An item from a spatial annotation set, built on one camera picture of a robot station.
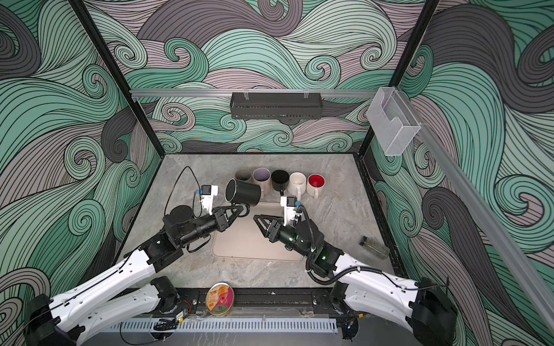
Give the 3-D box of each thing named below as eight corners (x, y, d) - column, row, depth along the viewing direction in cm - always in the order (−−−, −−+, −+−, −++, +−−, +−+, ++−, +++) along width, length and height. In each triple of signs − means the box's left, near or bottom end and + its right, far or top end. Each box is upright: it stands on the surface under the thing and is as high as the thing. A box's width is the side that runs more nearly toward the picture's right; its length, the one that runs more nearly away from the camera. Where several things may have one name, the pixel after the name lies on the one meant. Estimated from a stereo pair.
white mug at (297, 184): (288, 200, 102) (289, 190, 96) (287, 182, 110) (287, 171, 103) (305, 200, 102) (307, 190, 96) (303, 182, 110) (305, 171, 103)
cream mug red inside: (301, 194, 105) (302, 184, 99) (310, 180, 111) (312, 170, 105) (316, 201, 102) (318, 192, 96) (324, 187, 108) (327, 177, 102)
